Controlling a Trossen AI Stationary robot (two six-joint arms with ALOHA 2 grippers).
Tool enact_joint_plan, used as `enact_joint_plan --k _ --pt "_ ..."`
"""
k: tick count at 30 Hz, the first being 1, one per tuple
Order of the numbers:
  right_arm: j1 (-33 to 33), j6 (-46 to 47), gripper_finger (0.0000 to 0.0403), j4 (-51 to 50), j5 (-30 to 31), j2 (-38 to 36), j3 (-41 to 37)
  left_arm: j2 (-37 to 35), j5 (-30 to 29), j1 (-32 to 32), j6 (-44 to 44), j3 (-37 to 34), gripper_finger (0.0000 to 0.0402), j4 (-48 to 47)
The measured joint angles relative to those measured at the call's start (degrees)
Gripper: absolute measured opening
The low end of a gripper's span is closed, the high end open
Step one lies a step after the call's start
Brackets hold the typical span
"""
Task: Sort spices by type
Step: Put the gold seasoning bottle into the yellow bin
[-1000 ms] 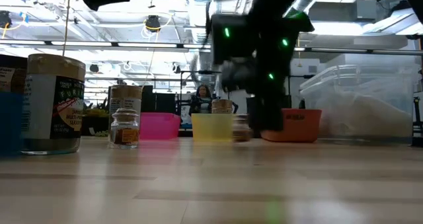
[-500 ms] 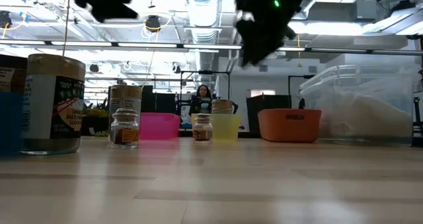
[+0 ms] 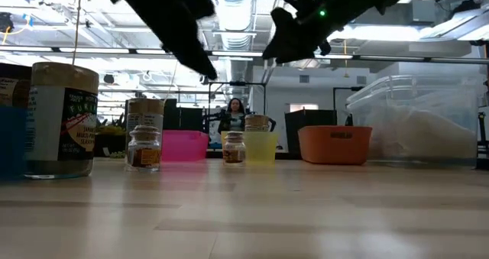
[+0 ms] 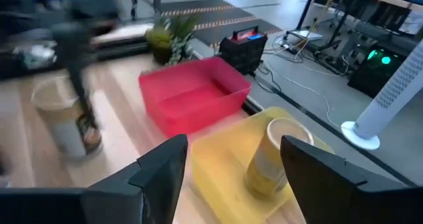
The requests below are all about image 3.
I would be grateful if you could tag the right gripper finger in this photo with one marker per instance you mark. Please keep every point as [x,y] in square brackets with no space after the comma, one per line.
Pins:
[294,37]

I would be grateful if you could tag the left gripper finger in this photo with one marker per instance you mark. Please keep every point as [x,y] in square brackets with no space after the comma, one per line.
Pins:
[172,18]

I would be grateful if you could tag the furikake jar with bamboo lid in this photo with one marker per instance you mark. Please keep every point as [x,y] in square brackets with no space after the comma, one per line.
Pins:
[256,122]
[61,117]
[145,110]

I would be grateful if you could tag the small glass spice jar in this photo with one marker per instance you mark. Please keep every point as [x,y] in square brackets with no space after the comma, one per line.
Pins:
[234,152]
[144,152]

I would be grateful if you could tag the black cabinet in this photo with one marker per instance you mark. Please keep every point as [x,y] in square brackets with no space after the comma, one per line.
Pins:
[305,125]

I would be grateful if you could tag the person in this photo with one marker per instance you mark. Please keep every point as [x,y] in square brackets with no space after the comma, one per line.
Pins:
[234,115]

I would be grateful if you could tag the black monitor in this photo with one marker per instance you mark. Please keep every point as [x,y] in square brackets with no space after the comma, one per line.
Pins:
[183,117]

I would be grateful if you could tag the clear plastic storage bin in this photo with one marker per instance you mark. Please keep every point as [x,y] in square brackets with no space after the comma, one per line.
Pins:
[420,91]

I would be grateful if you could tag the yellow plastic bin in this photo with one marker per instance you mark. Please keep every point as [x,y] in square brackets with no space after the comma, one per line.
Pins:
[261,148]

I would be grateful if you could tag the orange plastic bin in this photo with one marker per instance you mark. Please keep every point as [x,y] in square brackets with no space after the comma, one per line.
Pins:
[334,148]

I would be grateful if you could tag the red-pink plastic bin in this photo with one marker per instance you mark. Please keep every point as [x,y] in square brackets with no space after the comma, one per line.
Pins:
[183,146]

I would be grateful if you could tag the potted succulent plant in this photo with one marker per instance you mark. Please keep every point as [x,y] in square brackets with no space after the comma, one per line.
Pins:
[111,136]

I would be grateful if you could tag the black ceiling device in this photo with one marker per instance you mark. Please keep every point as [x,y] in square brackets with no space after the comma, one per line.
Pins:
[5,22]

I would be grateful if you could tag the teal plastic bin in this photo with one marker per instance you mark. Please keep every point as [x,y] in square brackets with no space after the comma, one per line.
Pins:
[11,140]

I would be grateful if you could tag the white ventilation duct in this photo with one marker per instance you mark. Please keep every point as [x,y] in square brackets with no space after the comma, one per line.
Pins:
[235,7]

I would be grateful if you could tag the black stand frame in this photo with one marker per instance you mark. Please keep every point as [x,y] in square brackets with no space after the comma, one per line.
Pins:
[357,88]
[237,83]

